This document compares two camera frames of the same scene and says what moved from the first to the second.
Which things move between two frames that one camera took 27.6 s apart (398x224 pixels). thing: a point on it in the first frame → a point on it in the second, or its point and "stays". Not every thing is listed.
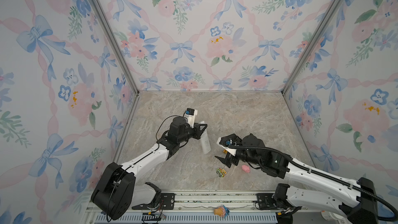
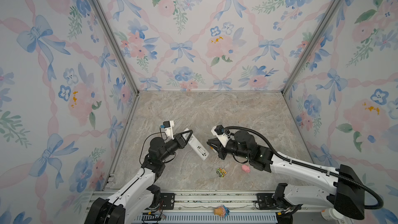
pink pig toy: [246, 168] stays
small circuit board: [150, 216] stays
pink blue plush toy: [221, 211] stays
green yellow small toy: [221, 171] stays
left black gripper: [197, 134] → [179, 142]
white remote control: [205, 144] → [196, 145]
